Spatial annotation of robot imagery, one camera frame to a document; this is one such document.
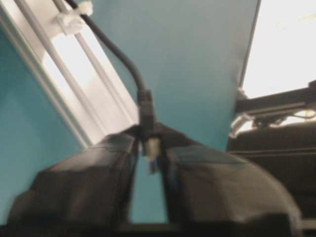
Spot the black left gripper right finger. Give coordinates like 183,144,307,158
156,123,303,237

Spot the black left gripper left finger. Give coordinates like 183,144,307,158
4,125,139,237

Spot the black USB cable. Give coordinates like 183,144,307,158
65,0,158,173

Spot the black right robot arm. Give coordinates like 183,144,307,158
227,81,316,219

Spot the aluminium rail profile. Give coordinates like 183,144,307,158
0,0,138,147

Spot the white cable ring near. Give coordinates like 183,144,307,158
50,1,94,35

